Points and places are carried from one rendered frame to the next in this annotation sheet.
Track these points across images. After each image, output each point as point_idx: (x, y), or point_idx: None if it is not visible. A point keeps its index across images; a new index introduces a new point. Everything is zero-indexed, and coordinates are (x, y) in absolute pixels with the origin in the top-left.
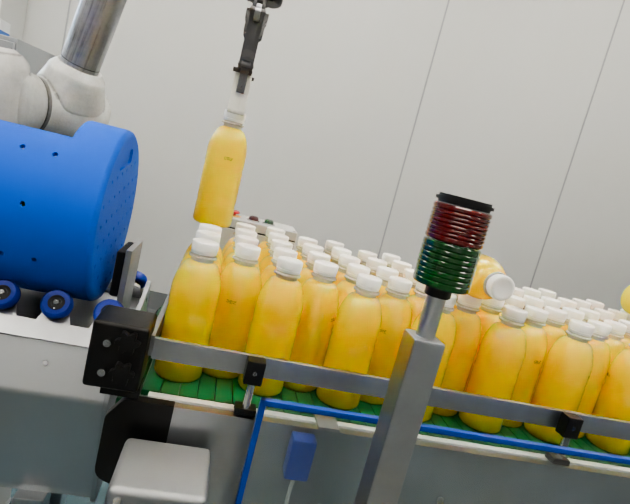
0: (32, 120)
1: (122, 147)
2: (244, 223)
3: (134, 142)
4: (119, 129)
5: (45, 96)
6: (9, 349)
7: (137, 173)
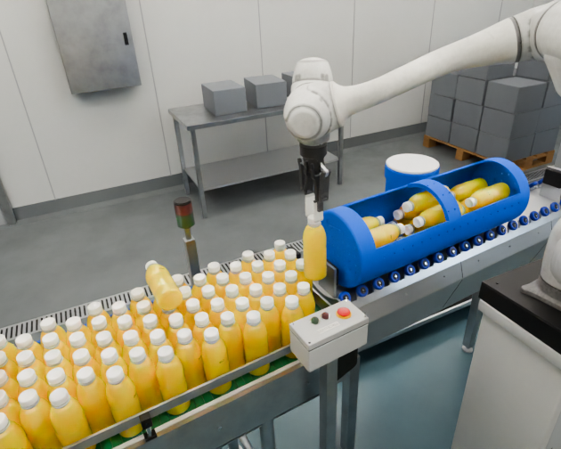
0: (556, 273)
1: (325, 214)
2: (306, 287)
3: (340, 221)
4: (336, 210)
5: None
6: None
7: (355, 248)
